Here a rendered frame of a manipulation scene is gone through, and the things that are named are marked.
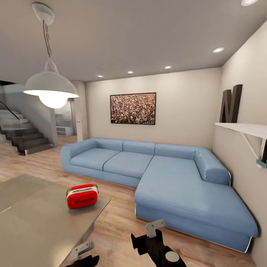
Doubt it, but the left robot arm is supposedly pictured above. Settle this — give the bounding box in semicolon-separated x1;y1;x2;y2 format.
65;241;100;267

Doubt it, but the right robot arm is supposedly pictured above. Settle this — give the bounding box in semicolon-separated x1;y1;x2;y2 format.
131;219;186;267

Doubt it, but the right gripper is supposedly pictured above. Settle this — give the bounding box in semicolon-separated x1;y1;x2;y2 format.
131;230;163;260

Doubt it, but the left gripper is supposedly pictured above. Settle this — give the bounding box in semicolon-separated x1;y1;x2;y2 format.
70;255;100;267

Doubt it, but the radio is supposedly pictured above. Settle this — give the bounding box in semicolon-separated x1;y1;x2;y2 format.
66;184;98;210

